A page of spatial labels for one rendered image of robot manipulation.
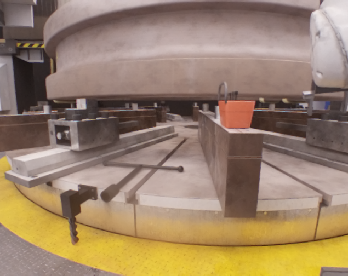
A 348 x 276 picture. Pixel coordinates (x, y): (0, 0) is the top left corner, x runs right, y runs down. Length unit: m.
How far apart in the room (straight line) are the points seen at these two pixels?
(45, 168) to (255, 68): 1.60
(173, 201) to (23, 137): 1.98
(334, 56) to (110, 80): 1.56
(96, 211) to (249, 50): 1.61
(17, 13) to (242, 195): 3.64
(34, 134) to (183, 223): 2.01
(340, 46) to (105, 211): 1.31
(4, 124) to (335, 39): 2.64
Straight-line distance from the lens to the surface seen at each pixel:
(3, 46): 4.60
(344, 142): 1.86
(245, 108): 0.96
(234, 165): 0.87
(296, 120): 3.14
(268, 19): 1.94
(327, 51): 0.45
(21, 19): 3.79
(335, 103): 2.03
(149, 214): 1.24
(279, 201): 1.23
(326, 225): 1.54
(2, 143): 2.69
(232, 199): 0.93
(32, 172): 1.51
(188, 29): 1.77
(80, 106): 1.80
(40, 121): 2.69
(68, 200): 1.22
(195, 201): 1.12
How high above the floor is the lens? 0.81
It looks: 10 degrees down
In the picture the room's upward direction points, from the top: straight up
